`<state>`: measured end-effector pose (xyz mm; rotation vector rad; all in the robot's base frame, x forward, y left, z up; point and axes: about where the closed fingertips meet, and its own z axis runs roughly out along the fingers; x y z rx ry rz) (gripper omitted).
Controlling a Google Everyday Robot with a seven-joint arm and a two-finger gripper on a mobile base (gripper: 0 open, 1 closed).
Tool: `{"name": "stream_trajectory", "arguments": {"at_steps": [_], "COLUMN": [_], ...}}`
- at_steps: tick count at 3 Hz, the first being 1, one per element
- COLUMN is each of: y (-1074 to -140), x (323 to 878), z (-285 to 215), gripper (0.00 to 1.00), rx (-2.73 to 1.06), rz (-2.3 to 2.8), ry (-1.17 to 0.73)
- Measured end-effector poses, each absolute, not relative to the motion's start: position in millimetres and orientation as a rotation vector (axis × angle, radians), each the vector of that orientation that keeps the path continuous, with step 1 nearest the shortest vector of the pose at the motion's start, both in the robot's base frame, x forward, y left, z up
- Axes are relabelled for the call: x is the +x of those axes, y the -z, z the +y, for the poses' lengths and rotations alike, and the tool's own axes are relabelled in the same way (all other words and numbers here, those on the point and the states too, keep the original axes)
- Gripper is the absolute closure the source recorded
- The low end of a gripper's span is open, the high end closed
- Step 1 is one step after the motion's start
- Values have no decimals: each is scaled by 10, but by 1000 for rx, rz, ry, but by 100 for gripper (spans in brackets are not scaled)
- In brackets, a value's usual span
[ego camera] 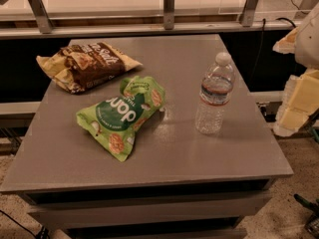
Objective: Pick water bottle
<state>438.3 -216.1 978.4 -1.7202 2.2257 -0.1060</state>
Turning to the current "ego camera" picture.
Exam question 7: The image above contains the clear plastic water bottle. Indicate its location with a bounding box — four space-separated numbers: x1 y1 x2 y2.
195 52 235 134

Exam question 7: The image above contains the yellow foam padded block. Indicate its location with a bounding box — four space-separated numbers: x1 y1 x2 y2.
273 69 319 137

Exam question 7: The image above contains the green snack bag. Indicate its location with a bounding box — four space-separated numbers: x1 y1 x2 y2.
76 76 165 162

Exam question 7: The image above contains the metal railing frame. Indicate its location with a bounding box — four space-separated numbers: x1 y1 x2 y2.
0 0 319 40

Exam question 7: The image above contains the brown yellow chip bag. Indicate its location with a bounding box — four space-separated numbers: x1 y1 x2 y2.
36 42 141 94

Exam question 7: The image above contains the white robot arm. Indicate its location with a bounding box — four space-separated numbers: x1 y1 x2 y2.
295 3 319 70

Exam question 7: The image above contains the black floor cable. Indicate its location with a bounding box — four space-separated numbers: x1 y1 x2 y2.
0 209 50 239

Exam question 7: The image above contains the black hanging cable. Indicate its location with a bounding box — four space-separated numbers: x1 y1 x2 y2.
249 16 297 85

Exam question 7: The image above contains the dark green tool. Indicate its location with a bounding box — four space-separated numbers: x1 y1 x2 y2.
293 193 319 239

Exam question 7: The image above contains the grey drawer cabinet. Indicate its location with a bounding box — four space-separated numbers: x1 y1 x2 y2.
1 35 292 239

